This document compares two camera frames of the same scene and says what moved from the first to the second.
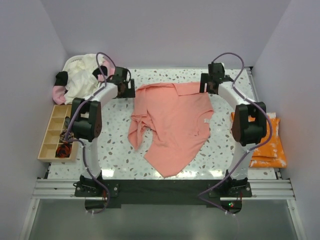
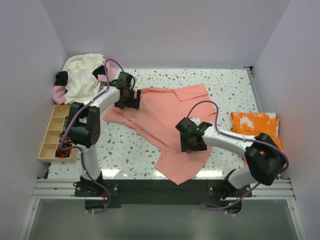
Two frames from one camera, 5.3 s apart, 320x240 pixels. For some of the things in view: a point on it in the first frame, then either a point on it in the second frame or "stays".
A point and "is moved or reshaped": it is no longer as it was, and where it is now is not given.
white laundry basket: x=76 y=58 stays
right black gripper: x=205 y=79 to x=185 y=146
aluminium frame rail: x=46 y=188 stays
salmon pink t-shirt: x=176 y=117 is moved or reshaped
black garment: x=61 y=78 stays
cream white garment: x=81 y=83 stays
